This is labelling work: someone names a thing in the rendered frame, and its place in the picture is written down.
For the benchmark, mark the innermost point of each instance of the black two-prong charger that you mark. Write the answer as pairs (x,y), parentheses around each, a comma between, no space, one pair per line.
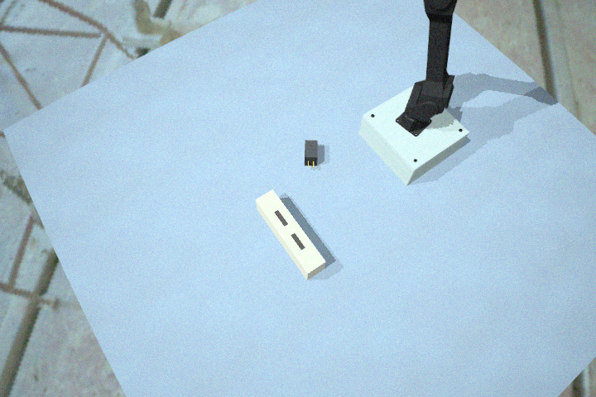
(311,152)

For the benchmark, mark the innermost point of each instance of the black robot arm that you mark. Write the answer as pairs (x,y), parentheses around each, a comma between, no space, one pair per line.
(432,95)

